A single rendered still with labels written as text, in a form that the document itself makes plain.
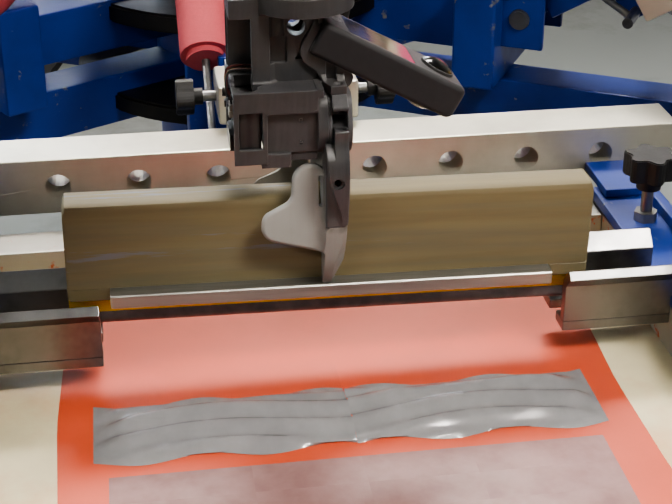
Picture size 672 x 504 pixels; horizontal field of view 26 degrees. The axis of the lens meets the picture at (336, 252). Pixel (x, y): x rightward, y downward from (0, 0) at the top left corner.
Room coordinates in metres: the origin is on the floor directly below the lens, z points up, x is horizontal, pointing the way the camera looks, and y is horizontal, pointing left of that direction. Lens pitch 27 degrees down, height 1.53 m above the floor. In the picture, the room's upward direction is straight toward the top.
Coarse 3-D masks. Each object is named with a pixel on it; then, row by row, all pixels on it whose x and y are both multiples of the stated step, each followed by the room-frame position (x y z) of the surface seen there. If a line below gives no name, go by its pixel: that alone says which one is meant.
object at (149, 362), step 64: (192, 320) 1.00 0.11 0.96; (256, 320) 1.00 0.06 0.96; (320, 320) 1.00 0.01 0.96; (64, 384) 0.91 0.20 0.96; (128, 384) 0.91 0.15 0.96; (192, 384) 0.91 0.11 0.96; (256, 384) 0.91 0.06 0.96; (320, 384) 0.91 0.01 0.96; (64, 448) 0.82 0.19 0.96; (320, 448) 0.82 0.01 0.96
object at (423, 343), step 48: (336, 336) 0.98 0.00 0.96; (384, 336) 0.98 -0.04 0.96; (432, 336) 0.98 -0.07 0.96; (480, 336) 0.98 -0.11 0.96; (528, 336) 0.98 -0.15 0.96; (576, 336) 0.98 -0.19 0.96; (528, 432) 0.84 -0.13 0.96; (576, 432) 0.84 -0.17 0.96; (624, 432) 0.84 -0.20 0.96; (384, 480) 0.79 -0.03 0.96; (432, 480) 0.79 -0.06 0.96; (480, 480) 0.79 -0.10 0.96; (528, 480) 0.79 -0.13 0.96; (576, 480) 0.79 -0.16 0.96; (624, 480) 0.79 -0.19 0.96
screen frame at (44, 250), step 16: (592, 208) 1.13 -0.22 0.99; (592, 224) 1.12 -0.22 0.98; (608, 224) 1.11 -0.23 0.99; (0, 240) 1.07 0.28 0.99; (16, 240) 1.07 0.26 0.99; (32, 240) 1.07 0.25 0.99; (48, 240) 1.07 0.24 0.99; (0, 256) 1.05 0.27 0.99; (16, 256) 1.05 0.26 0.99; (32, 256) 1.05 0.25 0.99; (48, 256) 1.05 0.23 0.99; (64, 256) 1.05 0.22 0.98
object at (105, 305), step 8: (552, 280) 0.97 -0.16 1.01; (560, 280) 0.97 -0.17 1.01; (472, 288) 0.96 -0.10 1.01; (480, 288) 0.96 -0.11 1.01; (488, 288) 0.96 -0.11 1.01; (496, 288) 0.96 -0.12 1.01; (336, 296) 0.94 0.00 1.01; (344, 296) 0.94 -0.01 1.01; (352, 296) 0.94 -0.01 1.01; (72, 304) 0.91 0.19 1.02; (80, 304) 0.91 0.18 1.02; (88, 304) 0.91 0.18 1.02; (96, 304) 0.92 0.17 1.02; (104, 304) 0.92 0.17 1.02; (192, 304) 0.93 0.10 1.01; (200, 304) 0.93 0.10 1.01; (208, 304) 0.93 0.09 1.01; (216, 304) 0.93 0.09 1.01
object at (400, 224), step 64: (128, 192) 0.93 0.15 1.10; (192, 192) 0.93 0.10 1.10; (256, 192) 0.93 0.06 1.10; (384, 192) 0.94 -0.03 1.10; (448, 192) 0.94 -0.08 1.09; (512, 192) 0.95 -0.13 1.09; (576, 192) 0.96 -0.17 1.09; (128, 256) 0.91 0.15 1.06; (192, 256) 0.92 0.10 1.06; (256, 256) 0.92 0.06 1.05; (320, 256) 0.93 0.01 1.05; (384, 256) 0.94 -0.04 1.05; (448, 256) 0.94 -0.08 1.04; (512, 256) 0.95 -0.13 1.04; (576, 256) 0.96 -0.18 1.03
